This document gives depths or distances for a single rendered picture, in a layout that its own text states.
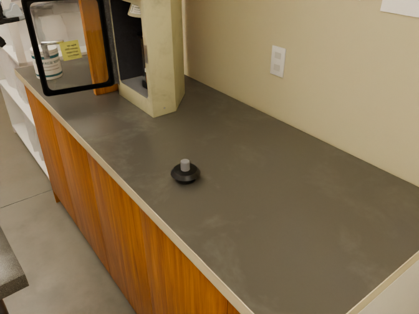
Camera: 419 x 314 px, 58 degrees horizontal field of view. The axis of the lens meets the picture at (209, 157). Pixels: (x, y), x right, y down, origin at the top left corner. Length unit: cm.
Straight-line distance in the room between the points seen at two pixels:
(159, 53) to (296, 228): 85
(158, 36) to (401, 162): 95
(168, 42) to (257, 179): 65
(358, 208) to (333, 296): 33
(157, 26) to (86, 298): 138
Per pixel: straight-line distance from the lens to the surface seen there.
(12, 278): 99
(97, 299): 212
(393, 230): 111
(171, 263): 119
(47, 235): 255
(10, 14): 168
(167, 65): 154
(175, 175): 115
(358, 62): 133
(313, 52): 143
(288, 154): 133
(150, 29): 147
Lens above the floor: 162
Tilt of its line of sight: 32 degrees down
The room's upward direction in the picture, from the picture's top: straight up
